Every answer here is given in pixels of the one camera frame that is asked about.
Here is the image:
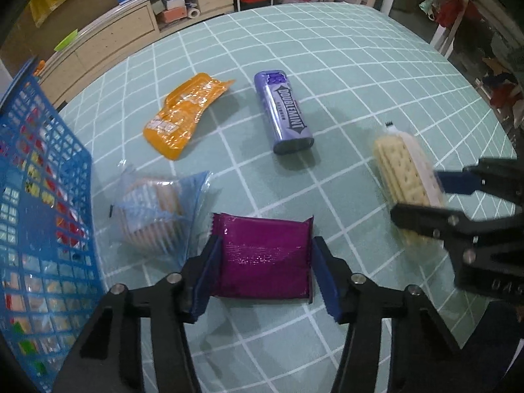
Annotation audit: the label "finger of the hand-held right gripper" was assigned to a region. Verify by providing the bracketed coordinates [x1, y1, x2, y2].
[436, 158, 524, 207]
[390, 202, 524, 250]

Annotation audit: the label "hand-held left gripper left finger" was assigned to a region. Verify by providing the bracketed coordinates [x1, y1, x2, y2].
[53, 235, 224, 393]

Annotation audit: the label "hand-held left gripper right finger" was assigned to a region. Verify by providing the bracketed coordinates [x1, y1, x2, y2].
[312, 236, 492, 393]

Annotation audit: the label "clear cracker packet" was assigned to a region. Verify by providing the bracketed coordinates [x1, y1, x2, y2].
[372, 121, 449, 250]

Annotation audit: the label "purple foil snack packet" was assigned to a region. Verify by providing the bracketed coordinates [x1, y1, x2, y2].
[209, 212, 315, 304]

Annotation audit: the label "clear pastry packet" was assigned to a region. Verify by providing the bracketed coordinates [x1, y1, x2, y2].
[108, 164, 214, 269]

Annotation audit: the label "orange snack packet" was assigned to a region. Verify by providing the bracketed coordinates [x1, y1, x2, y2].
[143, 72, 236, 160]

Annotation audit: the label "purple gum tin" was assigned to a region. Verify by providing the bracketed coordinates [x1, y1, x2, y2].
[254, 69, 315, 155]

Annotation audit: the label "blue plastic mesh basket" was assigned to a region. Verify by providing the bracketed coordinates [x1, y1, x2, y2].
[0, 59, 107, 393]

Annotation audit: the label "person's dark trousers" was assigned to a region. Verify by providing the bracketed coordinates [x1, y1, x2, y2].
[450, 299, 524, 393]

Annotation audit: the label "wooden rack with clothes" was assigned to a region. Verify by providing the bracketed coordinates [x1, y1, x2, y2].
[418, 0, 524, 127]

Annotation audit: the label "long beige cabinet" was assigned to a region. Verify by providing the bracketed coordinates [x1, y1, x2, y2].
[35, 0, 240, 107]

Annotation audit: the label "orange box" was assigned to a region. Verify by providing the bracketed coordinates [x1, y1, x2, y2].
[158, 7, 189, 23]

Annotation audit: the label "green plastic plate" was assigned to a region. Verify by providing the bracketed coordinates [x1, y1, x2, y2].
[54, 28, 78, 52]

